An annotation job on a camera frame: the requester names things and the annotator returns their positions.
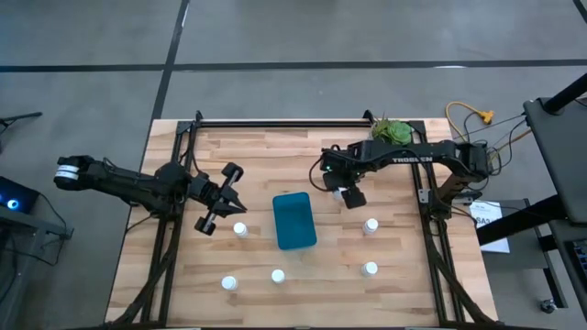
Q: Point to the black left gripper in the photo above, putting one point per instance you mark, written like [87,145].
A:
[206,190]

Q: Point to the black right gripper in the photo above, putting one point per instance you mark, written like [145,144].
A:
[341,162]

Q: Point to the white pill bottle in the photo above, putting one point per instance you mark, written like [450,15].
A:
[370,225]
[369,268]
[278,276]
[229,282]
[240,229]
[338,194]

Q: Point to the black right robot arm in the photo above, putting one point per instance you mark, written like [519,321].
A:
[413,153]

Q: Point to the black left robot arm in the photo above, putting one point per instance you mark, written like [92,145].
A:
[137,185]

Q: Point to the teal plastic basket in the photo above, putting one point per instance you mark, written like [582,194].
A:
[293,222]

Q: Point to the succulent plant in patterned pot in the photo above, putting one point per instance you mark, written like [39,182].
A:
[394,133]

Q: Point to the white printed paper sheet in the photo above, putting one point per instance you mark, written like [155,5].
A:
[497,243]

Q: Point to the black desk stand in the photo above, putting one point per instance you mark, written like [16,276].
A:
[518,220]

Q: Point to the desk with grey metal legs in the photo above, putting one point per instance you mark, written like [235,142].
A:
[41,227]

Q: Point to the black computer with blue light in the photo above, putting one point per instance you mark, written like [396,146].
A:
[23,194]

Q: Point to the dark grey desk top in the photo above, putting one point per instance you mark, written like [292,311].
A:
[559,156]

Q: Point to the black tripod leg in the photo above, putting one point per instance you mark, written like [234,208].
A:
[20,117]

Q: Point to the black pole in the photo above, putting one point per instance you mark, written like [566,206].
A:
[566,94]

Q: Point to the caster wheel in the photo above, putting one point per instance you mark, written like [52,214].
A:
[548,306]

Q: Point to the black aluminium table frame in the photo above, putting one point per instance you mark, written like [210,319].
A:
[284,123]

